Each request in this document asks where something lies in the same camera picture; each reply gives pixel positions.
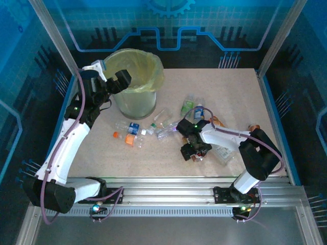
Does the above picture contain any red label tea bottle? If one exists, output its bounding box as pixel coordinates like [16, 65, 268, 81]
[182, 135, 213, 163]

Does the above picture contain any blue label orange drink bottle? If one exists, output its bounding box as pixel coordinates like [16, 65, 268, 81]
[193, 98, 206, 122]

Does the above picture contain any clear square white label bottle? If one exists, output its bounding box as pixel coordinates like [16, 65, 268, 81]
[212, 142, 235, 166]

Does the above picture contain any green label plastic bottle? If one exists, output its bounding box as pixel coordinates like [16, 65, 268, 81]
[180, 94, 195, 118]

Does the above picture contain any pink label water bottle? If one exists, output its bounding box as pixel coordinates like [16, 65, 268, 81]
[155, 119, 181, 141]

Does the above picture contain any yellow orange snack packet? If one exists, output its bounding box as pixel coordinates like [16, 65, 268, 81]
[209, 116, 227, 128]

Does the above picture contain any translucent plastic bin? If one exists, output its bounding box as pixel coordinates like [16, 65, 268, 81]
[103, 48, 165, 120]

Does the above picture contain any clear unlabelled plastic bottle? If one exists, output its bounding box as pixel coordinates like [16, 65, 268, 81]
[153, 108, 174, 128]

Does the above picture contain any blue label white cap bottle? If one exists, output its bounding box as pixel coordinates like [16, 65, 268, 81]
[114, 121, 148, 136]

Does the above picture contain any orange label orange cap bottle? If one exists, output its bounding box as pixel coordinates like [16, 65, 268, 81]
[113, 131, 145, 149]

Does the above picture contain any yellow bin liner bag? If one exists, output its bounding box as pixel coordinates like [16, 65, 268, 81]
[103, 48, 165, 94]

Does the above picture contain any grey metal panel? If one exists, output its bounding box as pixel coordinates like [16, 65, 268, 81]
[17, 215, 321, 245]

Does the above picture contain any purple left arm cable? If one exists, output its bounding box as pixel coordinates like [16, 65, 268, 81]
[40, 67, 125, 225]

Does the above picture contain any aluminium table side rail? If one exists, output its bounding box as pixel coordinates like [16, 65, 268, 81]
[255, 68, 303, 186]
[42, 71, 85, 186]

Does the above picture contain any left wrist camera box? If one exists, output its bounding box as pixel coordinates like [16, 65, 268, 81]
[82, 60, 107, 82]

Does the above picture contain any aluminium mounting rail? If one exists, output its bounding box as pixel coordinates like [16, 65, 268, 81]
[30, 177, 310, 207]

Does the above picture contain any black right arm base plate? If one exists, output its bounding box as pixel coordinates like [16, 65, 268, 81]
[213, 185, 261, 205]

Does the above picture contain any slotted cable duct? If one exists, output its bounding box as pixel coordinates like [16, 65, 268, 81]
[39, 207, 301, 217]

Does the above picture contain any aluminium frame post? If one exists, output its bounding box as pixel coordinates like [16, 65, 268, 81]
[256, 0, 307, 79]
[28, 0, 84, 77]

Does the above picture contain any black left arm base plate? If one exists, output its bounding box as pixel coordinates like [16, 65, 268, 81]
[78, 185, 125, 205]

